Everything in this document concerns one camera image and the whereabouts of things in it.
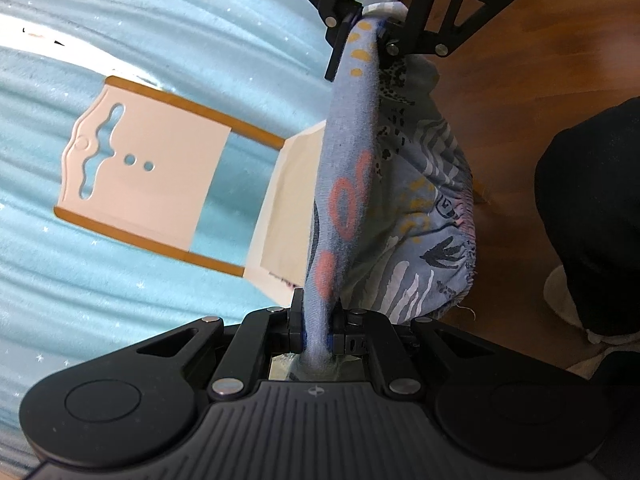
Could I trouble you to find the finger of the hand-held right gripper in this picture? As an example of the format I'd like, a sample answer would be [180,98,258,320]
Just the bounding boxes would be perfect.
[290,0,367,82]
[384,0,539,58]

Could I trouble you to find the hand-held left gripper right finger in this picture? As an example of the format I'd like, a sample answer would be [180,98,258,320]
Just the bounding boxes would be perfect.
[327,299,531,401]

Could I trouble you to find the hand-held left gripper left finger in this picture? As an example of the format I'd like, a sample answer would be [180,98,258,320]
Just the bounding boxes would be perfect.
[100,289,307,401]

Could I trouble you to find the blue printed pajama pants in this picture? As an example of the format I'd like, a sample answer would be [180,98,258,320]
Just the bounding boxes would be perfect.
[287,2,478,386]

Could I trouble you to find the person's white slipper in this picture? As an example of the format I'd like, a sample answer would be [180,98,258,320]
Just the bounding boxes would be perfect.
[544,265,640,376]

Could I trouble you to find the person's black trouser leg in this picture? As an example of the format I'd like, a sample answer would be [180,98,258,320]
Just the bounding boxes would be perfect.
[534,97,640,337]

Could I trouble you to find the white chair with wooden frame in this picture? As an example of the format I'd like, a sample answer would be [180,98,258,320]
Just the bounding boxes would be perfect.
[54,75,332,291]

